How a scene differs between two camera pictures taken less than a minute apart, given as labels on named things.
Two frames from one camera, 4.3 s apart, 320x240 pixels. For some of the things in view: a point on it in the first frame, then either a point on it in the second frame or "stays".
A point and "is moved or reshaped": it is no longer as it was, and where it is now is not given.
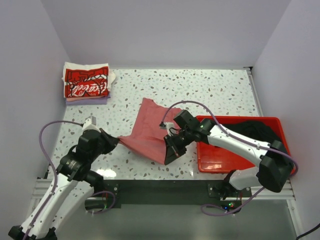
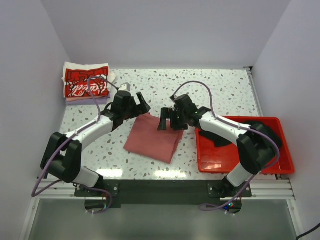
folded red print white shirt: [87, 80] stays
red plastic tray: [211, 158] stays
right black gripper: [172, 151] → [166, 113]
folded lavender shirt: [90, 102] stays
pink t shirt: [146, 139] is moved or reshaped
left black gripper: [111, 141] → [142, 108]
